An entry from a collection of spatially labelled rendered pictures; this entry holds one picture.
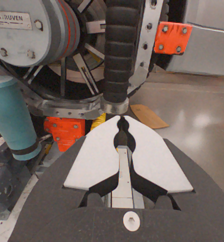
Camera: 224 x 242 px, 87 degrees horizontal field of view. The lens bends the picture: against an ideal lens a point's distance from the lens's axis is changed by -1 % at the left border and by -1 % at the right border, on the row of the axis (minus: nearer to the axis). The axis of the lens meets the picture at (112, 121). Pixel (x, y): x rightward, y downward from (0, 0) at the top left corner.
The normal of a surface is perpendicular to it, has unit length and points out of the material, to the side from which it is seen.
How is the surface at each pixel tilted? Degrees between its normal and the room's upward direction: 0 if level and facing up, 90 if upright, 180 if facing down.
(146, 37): 90
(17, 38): 90
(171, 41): 90
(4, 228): 0
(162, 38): 90
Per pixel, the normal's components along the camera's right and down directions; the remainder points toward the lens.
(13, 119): 0.70, 0.44
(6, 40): -0.01, 0.57
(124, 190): 0.07, -0.82
